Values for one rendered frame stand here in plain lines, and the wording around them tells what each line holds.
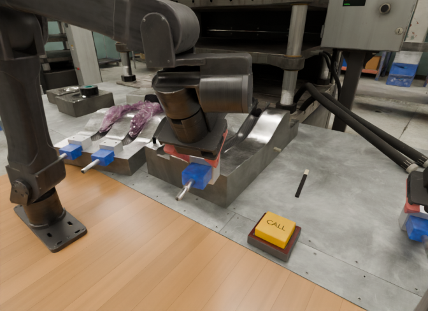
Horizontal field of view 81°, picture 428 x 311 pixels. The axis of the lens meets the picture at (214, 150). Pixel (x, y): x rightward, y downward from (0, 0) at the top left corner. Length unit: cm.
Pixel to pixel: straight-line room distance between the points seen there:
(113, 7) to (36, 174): 33
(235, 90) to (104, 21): 17
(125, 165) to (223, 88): 48
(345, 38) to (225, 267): 105
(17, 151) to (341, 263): 60
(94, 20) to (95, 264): 40
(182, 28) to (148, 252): 39
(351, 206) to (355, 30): 80
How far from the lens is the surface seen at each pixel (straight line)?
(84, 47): 481
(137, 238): 56
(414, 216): 65
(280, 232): 51
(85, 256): 56
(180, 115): 34
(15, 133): 53
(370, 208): 70
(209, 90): 31
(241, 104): 30
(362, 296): 52
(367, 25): 126
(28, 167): 54
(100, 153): 74
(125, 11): 33
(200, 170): 46
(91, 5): 36
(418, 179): 58
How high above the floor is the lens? 119
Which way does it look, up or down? 28 degrees down
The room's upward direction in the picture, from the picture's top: straight up
